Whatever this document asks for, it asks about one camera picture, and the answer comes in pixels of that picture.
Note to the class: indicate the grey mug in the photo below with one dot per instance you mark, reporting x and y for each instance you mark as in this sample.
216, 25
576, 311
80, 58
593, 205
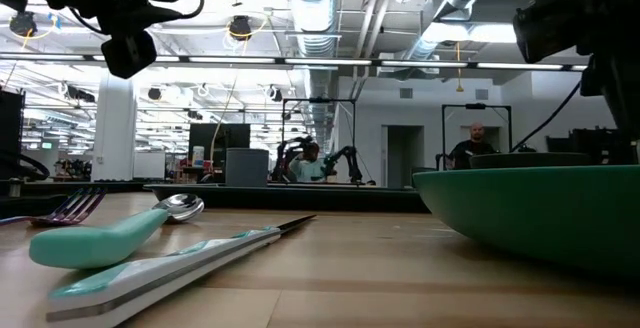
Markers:
247, 168

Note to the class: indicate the green plate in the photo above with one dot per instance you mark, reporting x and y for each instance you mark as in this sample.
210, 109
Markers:
525, 208

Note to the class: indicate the iridescent metal fork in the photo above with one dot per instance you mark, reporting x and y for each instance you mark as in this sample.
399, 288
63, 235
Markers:
65, 215

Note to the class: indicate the black napkin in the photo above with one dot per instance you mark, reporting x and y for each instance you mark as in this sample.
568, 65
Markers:
22, 205

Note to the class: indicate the neighbouring station black robot arm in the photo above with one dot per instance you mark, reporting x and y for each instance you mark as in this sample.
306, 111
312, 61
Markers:
350, 160
280, 163

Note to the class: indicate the dark green serving tray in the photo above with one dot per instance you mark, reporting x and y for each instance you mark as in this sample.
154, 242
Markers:
300, 199

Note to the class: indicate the white building column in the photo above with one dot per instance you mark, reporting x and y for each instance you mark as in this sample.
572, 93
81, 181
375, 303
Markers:
114, 133

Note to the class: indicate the black equipment cabinets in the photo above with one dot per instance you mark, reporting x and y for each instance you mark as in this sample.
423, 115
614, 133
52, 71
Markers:
590, 143

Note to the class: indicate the black monitor panel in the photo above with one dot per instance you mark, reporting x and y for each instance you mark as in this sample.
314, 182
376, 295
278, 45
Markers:
215, 135

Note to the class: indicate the black bar with light strips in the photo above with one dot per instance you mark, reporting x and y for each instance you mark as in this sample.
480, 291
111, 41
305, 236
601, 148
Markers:
280, 59

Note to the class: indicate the tall black panel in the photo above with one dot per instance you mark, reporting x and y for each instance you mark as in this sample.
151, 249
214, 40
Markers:
11, 128

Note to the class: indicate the whiteboard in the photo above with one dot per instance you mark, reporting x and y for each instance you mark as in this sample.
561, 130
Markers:
149, 165

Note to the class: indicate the white wipes canister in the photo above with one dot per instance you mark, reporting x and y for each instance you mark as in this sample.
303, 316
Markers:
198, 157

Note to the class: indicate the person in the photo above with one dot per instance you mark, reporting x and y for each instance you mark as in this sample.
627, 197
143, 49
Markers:
307, 170
470, 150

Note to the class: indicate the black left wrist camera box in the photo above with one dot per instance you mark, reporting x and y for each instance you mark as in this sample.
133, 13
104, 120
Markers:
129, 55

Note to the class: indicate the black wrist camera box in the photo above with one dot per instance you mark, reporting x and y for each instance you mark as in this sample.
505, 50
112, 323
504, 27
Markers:
129, 55
550, 28

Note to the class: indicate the black ceiling camera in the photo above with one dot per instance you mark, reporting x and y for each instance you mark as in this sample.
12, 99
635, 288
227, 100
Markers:
240, 27
23, 23

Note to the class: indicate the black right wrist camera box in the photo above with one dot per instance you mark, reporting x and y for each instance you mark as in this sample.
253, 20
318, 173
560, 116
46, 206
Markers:
550, 28

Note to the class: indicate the black station gantry frame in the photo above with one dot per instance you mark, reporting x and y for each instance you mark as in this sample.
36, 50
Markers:
475, 106
320, 100

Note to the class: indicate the wide silver ventilation duct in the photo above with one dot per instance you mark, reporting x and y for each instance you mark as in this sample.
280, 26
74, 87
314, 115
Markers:
314, 8

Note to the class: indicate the black aluminium table frame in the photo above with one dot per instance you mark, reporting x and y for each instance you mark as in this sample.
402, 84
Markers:
75, 187

